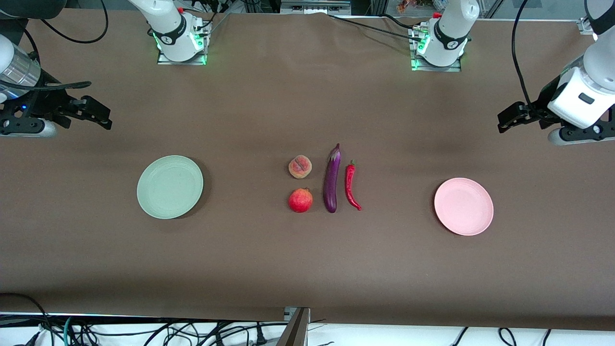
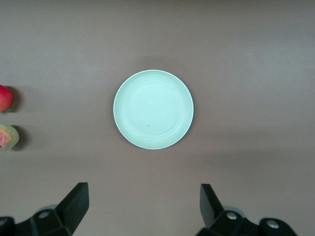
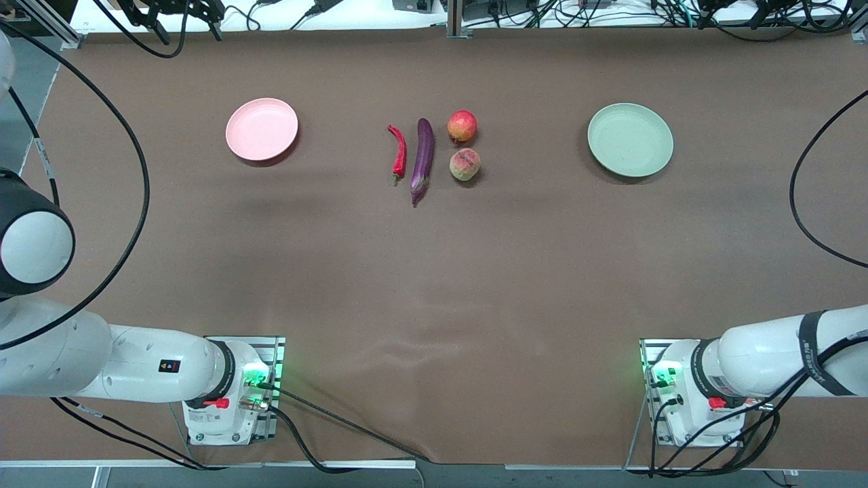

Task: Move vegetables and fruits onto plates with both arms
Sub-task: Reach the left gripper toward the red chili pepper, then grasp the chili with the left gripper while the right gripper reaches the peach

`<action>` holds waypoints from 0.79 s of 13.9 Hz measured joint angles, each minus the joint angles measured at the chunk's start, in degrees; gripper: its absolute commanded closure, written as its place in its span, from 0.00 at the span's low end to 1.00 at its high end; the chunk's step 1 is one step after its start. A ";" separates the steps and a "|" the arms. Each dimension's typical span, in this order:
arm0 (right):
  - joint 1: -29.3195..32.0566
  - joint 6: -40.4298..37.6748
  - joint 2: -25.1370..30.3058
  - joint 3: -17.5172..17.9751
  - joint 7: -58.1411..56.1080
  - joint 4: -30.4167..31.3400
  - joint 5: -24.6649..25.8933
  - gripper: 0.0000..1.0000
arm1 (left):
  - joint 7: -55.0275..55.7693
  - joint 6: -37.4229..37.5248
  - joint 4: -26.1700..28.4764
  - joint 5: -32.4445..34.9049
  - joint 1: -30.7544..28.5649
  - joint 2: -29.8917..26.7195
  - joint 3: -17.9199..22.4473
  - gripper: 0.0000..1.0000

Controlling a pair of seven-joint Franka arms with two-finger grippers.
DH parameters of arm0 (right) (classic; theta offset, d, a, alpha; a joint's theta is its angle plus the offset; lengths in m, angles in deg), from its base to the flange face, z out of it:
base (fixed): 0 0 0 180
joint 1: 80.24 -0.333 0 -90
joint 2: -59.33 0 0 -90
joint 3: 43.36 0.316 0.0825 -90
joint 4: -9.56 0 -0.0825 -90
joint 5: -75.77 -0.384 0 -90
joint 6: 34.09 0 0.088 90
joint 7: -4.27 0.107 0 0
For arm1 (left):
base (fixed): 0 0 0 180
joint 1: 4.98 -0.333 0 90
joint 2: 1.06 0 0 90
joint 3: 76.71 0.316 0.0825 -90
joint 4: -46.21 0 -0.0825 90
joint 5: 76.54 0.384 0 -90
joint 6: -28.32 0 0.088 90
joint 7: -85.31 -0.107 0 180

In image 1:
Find light green plate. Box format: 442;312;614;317
136;155;204;220

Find short black table cable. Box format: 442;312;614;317
379;13;417;31

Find red chili pepper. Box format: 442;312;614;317
344;160;363;211

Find peach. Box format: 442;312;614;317
288;155;313;179

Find purple eggplant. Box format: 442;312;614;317
322;143;342;214

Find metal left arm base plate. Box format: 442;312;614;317
410;26;463;73

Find long black table cable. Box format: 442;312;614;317
328;13;423;44

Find pink plate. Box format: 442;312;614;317
434;177;494;236

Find brown table mat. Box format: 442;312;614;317
0;9;615;331

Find colourful background toys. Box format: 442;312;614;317
396;0;445;14

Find red pomegranate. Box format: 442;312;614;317
288;188;314;213

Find grey metal equipment frame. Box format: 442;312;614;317
281;0;352;15

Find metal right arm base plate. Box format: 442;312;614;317
157;23;209;66

